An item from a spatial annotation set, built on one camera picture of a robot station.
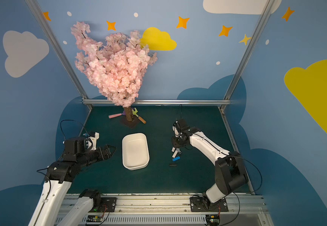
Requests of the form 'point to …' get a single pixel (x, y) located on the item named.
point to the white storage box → (135, 150)
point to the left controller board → (94, 218)
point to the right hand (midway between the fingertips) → (177, 141)
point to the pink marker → (114, 116)
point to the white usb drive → (175, 154)
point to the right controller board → (212, 219)
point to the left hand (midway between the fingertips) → (110, 147)
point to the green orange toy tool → (134, 112)
